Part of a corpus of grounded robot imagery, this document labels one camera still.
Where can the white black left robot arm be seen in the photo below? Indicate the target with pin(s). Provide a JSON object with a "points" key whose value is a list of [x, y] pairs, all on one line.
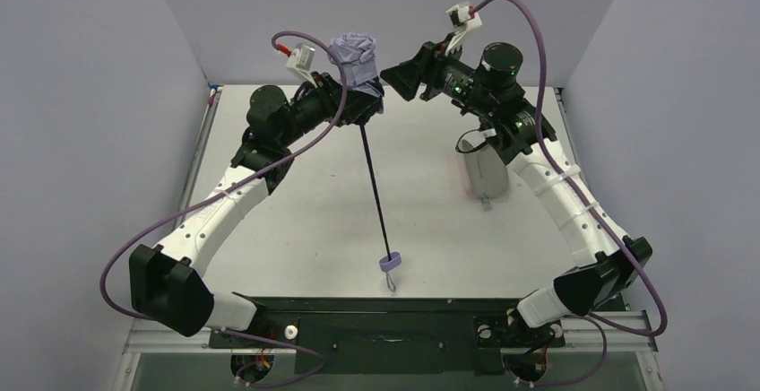
{"points": [[166, 280]]}

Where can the lilac folding umbrella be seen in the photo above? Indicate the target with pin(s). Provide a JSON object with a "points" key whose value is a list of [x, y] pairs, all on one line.
{"points": [[356, 55]]}

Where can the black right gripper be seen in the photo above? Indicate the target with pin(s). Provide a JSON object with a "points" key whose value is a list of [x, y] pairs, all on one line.
{"points": [[427, 73]]}

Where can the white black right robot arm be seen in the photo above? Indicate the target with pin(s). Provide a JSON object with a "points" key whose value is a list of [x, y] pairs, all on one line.
{"points": [[606, 259]]}

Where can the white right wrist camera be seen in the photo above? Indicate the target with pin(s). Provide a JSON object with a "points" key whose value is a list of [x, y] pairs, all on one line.
{"points": [[464, 20]]}

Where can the pink umbrella case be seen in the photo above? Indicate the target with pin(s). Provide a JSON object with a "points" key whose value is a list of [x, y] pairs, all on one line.
{"points": [[485, 176]]}

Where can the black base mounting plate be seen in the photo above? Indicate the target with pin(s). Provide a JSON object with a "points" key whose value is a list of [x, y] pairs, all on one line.
{"points": [[384, 336]]}

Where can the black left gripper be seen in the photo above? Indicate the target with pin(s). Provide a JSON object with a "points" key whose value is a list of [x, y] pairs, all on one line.
{"points": [[349, 103]]}

